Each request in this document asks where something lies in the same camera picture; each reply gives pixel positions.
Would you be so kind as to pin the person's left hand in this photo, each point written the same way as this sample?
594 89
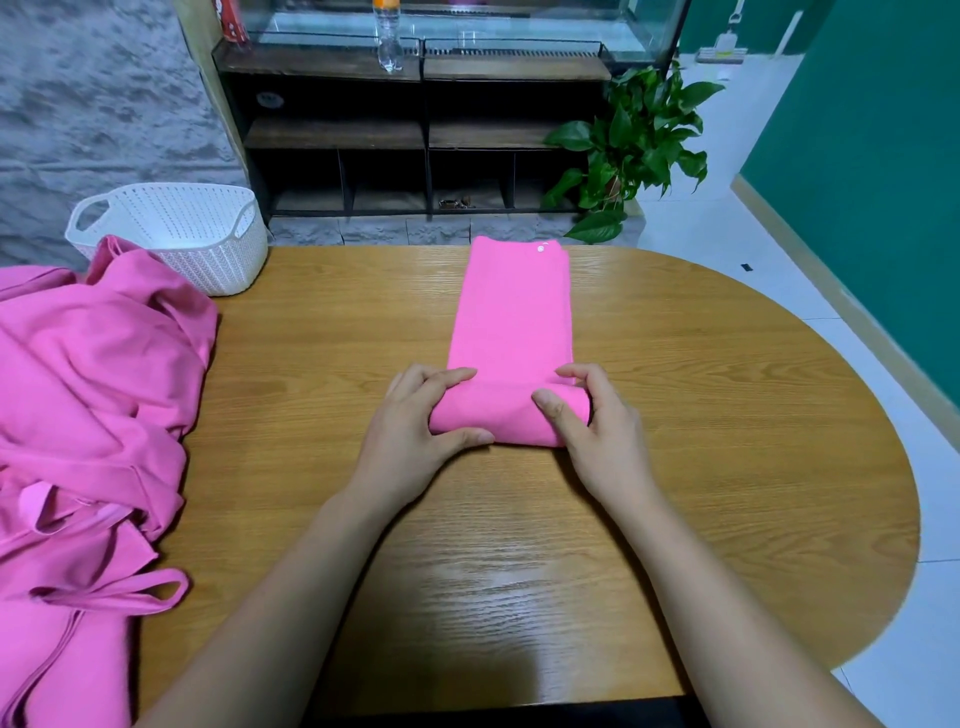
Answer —
402 450

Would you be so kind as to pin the person's right hand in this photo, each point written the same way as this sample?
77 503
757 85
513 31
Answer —
608 450

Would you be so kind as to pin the pink towel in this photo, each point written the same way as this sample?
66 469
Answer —
513 323

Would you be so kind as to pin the white woven plastic basket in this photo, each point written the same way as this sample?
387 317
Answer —
180 233

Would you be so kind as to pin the pile of pink cloths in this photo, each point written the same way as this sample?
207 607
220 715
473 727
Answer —
90 420

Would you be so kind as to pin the person's right forearm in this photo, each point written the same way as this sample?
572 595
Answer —
735 630

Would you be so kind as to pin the person's left forearm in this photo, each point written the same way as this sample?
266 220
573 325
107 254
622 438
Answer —
278 630

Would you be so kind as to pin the green potted plant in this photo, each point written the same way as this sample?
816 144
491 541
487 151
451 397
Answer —
630 143

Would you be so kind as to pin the dark wooden shelf cabinet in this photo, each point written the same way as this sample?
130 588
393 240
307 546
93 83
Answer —
338 135

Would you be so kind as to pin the clear bottle with orange label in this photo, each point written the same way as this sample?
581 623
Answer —
389 38

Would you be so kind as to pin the white mop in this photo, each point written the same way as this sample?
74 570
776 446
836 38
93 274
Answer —
722 53

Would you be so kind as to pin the glass display case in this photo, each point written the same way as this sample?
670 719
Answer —
510 18

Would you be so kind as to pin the red label cola bottle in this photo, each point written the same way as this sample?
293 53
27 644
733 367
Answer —
231 21

